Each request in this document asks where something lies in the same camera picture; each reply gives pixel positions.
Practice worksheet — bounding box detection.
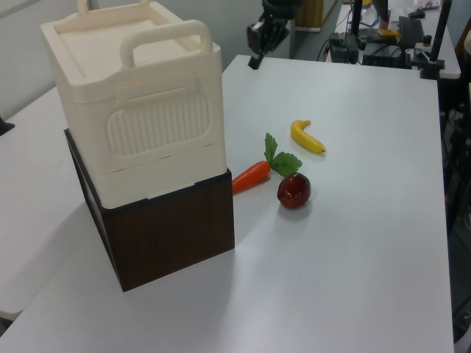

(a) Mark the thin black stand pole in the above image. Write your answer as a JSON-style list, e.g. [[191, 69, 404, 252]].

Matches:
[[349, 0, 364, 38]]

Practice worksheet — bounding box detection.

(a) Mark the light wooden cupboard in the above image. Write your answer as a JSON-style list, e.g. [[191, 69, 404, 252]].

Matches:
[[294, 0, 342, 33]]

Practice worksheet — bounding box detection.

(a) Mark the cream plastic cabinet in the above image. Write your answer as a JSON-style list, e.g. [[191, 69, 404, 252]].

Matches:
[[39, 0, 224, 210]]

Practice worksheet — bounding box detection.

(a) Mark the black electronics box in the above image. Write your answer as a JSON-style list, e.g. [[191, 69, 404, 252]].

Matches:
[[328, 32, 361, 64]]

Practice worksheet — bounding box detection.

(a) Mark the yellow toy banana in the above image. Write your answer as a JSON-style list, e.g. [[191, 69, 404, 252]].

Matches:
[[290, 119, 327, 154]]

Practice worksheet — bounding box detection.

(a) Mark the black camera stand pole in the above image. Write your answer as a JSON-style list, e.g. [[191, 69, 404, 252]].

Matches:
[[419, 0, 454, 80]]

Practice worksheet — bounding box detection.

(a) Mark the dark red toy apple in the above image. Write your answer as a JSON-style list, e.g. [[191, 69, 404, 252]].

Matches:
[[277, 171, 313, 210]]

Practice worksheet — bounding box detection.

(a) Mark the orange toy carrot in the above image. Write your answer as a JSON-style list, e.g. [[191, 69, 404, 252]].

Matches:
[[231, 132, 303, 195]]

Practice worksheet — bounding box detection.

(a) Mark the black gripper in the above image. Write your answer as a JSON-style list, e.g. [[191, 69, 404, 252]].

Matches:
[[245, 0, 305, 71]]

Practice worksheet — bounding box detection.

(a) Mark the flat black device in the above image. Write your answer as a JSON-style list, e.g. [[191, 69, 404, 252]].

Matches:
[[362, 43, 412, 69]]

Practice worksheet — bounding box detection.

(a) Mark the dark brown wooden box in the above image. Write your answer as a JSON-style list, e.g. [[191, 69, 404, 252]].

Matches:
[[63, 128, 236, 293]]

